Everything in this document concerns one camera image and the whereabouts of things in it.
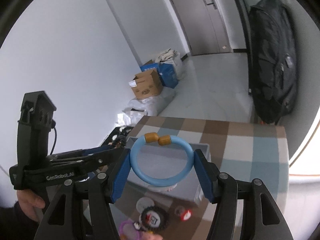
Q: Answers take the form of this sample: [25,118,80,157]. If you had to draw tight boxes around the brown cardboard box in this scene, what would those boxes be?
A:
[129,68,163,100]

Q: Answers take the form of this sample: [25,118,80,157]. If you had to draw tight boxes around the pink pig figurine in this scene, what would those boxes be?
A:
[140,232,163,240]

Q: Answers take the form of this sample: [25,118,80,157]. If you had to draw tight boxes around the red santa charm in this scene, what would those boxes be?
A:
[174,206,192,221]

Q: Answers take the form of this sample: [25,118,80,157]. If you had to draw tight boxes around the black white sandals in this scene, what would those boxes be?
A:
[112,126,133,148]

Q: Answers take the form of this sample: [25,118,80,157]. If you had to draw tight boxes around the black beaded bracelet on disc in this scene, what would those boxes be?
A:
[138,205,170,230]

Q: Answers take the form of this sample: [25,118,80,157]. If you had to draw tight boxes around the beige cloth bag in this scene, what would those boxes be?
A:
[155,48,185,80]

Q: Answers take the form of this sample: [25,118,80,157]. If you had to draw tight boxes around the grey door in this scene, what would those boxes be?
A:
[171,0,231,56]

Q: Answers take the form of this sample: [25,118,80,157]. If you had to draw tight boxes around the light blue ring bracelet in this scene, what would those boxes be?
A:
[130,132,194,187]

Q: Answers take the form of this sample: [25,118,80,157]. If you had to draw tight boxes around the person's left hand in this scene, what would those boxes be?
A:
[17,190,46,222]

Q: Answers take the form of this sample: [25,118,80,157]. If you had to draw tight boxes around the black hanging backpack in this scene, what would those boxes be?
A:
[249,0,298,124]

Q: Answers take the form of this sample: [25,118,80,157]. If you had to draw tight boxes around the white round disc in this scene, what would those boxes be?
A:
[136,197,155,214]

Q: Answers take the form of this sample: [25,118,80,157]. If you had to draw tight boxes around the black camera cable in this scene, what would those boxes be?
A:
[49,121,58,156]

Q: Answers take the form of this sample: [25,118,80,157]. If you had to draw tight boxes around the white plastic bags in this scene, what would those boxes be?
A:
[117,87,176,126]

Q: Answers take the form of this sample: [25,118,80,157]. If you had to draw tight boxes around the purple ring bracelet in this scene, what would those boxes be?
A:
[118,219,143,240]

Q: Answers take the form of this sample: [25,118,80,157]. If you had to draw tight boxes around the checkered plaid table cloth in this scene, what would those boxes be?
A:
[110,116,289,239]

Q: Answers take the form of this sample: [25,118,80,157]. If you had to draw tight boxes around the black coat rack stand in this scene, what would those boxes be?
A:
[234,0,252,95]

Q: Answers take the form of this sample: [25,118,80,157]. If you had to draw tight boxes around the blue cardboard box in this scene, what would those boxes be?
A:
[140,63,178,88]

